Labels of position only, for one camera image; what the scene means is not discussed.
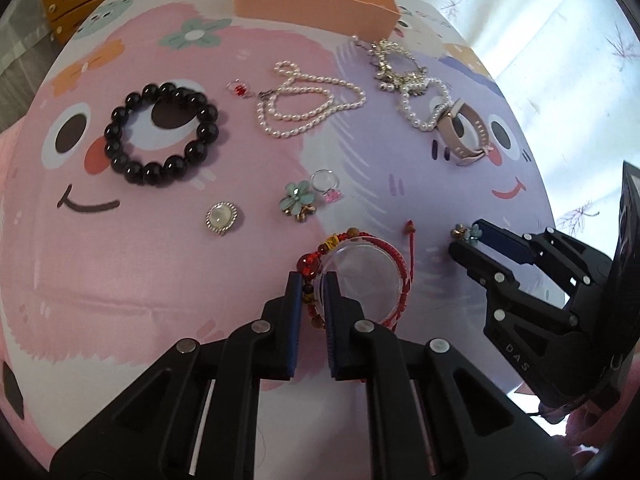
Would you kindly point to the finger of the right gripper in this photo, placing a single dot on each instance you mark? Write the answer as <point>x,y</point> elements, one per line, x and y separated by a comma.
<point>504,292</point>
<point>564,259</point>

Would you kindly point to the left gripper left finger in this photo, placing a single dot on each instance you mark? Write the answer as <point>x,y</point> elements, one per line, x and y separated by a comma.
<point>263,349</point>

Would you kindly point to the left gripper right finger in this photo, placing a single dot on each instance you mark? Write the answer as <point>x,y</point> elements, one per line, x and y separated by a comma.
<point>360,349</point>

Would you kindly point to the small teal flower earring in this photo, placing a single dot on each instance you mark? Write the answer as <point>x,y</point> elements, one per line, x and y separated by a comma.
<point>469,234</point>

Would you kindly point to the round white stone brooch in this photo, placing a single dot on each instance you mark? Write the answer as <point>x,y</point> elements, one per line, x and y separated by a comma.
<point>222,217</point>

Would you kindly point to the teal flower brooch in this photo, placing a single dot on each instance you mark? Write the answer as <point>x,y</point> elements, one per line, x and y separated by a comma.
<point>298,201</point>

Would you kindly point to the pink strap wristwatch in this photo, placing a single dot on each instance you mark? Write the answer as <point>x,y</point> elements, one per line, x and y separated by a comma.
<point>461,135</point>

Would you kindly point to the silver ring pink stone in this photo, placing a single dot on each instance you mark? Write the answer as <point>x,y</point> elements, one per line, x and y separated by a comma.
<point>326,183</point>

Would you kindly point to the cartoon printed table mat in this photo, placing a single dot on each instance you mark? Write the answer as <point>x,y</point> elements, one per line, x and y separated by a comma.
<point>99,276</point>

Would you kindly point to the white floral curtain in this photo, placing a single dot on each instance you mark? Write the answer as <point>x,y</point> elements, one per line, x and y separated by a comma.
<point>570,71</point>

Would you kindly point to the pink bed blanket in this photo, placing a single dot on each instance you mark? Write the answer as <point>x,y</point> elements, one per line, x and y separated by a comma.
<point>8,141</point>

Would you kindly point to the white lace bed cover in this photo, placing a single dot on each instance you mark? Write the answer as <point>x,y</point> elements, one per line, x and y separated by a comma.
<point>28,51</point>

